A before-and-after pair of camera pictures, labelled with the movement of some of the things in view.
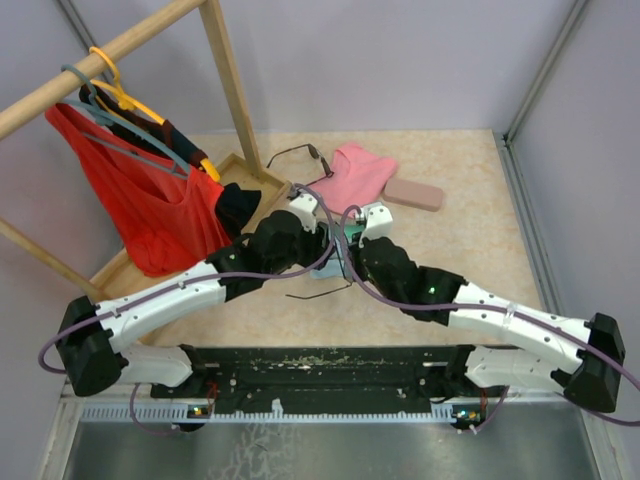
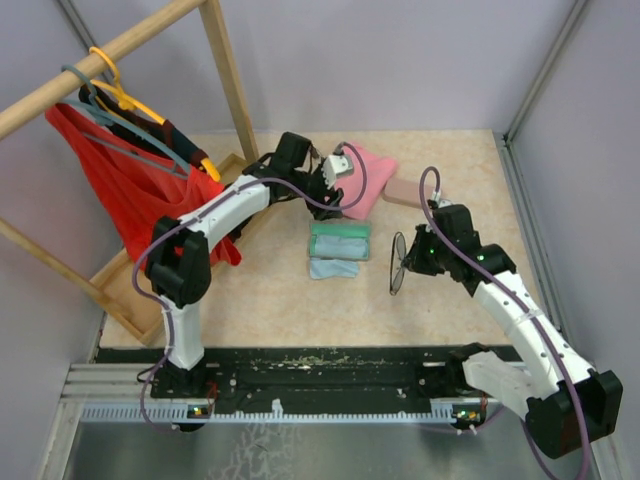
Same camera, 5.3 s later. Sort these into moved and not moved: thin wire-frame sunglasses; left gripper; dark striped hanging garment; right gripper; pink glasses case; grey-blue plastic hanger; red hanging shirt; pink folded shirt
Moved: left gripper; right gripper; thin wire-frame sunglasses
Not moved: pink folded shirt; dark striped hanging garment; pink glasses case; grey-blue plastic hanger; red hanging shirt
